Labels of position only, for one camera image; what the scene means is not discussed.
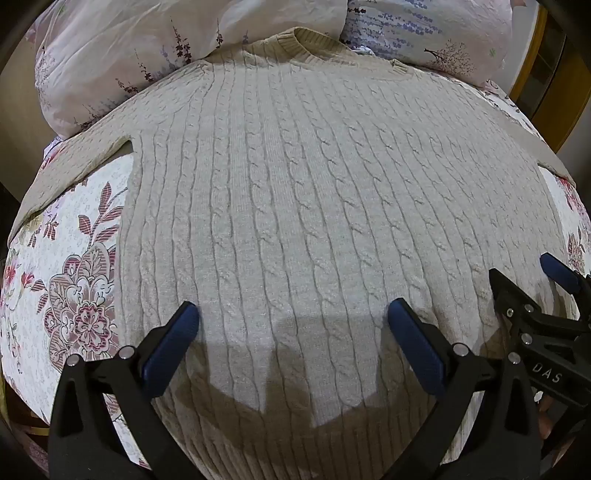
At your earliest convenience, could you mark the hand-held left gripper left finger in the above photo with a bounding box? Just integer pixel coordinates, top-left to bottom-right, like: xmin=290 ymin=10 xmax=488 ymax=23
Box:
xmin=50 ymin=301 xmax=201 ymax=480

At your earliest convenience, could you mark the blue floral pillow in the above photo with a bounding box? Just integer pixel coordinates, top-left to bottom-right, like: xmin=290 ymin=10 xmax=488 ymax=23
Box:
xmin=339 ymin=0 xmax=516 ymax=89

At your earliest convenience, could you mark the pink floral pillow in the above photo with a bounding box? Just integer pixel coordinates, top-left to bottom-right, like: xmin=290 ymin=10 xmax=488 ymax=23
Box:
xmin=34 ymin=0 xmax=352 ymax=139

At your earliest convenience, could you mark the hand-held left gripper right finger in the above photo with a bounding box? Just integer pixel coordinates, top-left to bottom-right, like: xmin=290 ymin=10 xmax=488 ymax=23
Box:
xmin=387 ymin=298 xmax=542 ymax=480

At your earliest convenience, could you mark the yellow wooden furniture frame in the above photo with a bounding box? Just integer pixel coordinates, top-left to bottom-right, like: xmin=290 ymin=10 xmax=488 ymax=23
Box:
xmin=508 ymin=7 xmax=583 ymax=154

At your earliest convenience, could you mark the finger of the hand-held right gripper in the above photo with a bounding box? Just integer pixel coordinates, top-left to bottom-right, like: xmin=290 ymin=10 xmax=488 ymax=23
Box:
xmin=539 ymin=252 xmax=591 ymax=302
xmin=488 ymin=268 xmax=539 ymax=334

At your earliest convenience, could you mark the person's right hand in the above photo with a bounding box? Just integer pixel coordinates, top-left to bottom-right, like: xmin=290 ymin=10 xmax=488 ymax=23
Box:
xmin=537 ymin=392 xmax=556 ymax=440

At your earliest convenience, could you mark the floral bed sheet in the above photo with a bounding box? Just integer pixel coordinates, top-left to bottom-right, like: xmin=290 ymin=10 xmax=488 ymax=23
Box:
xmin=0 ymin=69 xmax=591 ymax=467

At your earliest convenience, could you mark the beige cable-knit sweater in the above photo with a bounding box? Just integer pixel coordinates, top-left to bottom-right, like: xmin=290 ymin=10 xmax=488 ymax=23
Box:
xmin=8 ymin=27 xmax=579 ymax=480

